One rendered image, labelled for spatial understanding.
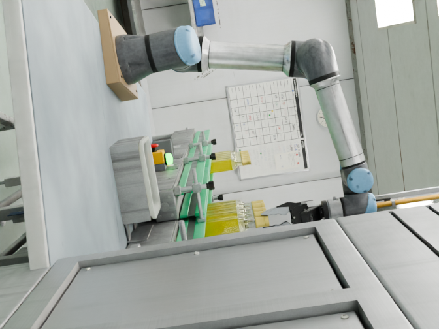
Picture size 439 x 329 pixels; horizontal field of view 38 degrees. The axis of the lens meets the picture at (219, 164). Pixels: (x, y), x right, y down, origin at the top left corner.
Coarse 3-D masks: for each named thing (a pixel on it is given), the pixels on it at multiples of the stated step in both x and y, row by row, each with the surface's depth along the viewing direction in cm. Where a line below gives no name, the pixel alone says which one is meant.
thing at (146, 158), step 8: (144, 136) 185; (144, 144) 189; (144, 152) 189; (144, 160) 173; (152, 160) 190; (144, 168) 174; (152, 168) 190; (144, 176) 175; (152, 176) 191; (152, 184) 191; (152, 192) 191; (152, 200) 176; (152, 208) 176; (152, 216) 176
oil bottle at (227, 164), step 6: (216, 162) 319; (222, 162) 318; (228, 162) 318; (234, 162) 319; (240, 162) 320; (246, 162) 320; (210, 168) 319; (216, 168) 319; (222, 168) 319; (228, 168) 319; (234, 168) 319
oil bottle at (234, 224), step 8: (232, 216) 204; (240, 216) 203; (208, 224) 200; (216, 224) 200; (224, 224) 200; (232, 224) 200; (240, 224) 200; (208, 232) 201; (216, 232) 201; (224, 232) 201; (232, 232) 201
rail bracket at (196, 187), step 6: (192, 168) 194; (174, 186) 196; (192, 186) 194; (198, 186) 194; (204, 186) 194; (210, 186) 194; (174, 192) 194; (180, 192) 194; (198, 192) 194; (198, 198) 195; (198, 204) 196; (198, 222) 196
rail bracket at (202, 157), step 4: (200, 144) 253; (200, 148) 253; (200, 152) 254; (200, 156) 253; (204, 156) 253; (208, 156) 254; (212, 156) 253; (184, 160) 253; (188, 160) 254; (192, 160) 254; (196, 160) 254; (200, 160) 253; (204, 160) 253
